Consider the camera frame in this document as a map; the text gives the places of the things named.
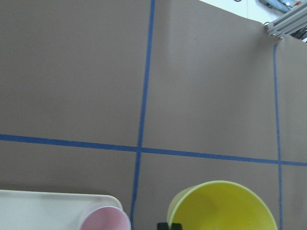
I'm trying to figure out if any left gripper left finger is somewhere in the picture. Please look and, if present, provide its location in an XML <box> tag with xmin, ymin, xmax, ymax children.
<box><xmin>157</xmin><ymin>222</ymin><xmax>169</xmax><ymax>230</ymax></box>

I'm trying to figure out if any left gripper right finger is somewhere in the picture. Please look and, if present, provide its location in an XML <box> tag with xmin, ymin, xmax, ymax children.
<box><xmin>171</xmin><ymin>223</ymin><xmax>182</xmax><ymax>230</ymax></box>

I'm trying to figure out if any yellow cup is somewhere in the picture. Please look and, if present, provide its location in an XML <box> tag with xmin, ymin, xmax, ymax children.
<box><xmin>166</xmin><ymin>180</ymin><xmax>278</xmax><ymax>230</ymax></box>

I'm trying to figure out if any pink cup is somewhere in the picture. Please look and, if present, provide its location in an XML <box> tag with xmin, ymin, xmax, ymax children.
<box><xmin>77</xmin><ymin>204</ymin><xmax>131</xmax><ymax>230</ymax></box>

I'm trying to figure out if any cream plastic tray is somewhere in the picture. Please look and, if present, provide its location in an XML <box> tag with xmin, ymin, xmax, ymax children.
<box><xmin>0</xmin><ymin>190</ymin><xmax>123</xmax><ymax>230</ymax></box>

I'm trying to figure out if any aluminium frame post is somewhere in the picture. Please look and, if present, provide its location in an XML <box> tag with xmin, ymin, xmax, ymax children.
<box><xmin>261</xmin><ymin>0</ymin><xmax>307</xmax><ymax>42</ymax></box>

